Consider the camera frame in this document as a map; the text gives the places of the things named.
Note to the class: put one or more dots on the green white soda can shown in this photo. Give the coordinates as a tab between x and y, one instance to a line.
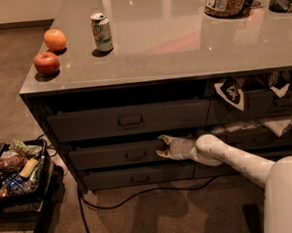
101	32

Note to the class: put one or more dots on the grey cabinet with countertop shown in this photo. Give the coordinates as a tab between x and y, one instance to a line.
163	51

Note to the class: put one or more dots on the grey top right drawer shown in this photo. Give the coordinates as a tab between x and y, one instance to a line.
257	104

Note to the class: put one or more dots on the orange fruit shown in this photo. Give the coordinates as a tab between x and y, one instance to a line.
55	40

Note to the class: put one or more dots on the black tray of snacks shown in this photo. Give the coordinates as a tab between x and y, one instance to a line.
23	171

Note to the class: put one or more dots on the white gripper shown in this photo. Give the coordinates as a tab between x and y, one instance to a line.
177	147

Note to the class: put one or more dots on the red apple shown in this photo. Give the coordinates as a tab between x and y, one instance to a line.
46	63

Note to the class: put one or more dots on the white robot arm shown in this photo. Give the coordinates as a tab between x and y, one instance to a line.
274	177

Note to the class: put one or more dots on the black white snack bag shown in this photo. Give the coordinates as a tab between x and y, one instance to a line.
229	90

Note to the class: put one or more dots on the grey middle left drawer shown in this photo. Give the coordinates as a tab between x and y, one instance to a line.
142	152

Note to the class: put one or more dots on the grey bottom left drawer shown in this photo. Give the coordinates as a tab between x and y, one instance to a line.
139	176

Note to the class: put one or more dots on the white paper in drawer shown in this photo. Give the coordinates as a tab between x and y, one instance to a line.
278	125

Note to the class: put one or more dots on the grey top left drawer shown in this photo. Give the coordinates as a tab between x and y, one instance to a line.
128	120

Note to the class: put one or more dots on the grey bottom right drawer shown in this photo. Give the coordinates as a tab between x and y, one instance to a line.
203	171

